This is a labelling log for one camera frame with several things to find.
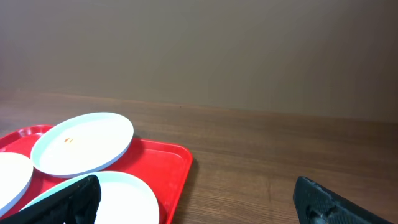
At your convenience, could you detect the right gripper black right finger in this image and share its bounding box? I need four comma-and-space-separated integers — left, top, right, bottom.
293, 176, 392, 224

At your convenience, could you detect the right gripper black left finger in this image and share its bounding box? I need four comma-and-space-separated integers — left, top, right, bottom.
1, 175, 101, 224

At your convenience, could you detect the white plate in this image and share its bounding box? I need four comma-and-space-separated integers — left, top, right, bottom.
30, 112, 134, 178
1, 152, 34, 216
22, 171, 160, 224

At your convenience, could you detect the red plastic tray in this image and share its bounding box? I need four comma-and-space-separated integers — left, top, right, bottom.
1, 125, 193, 224

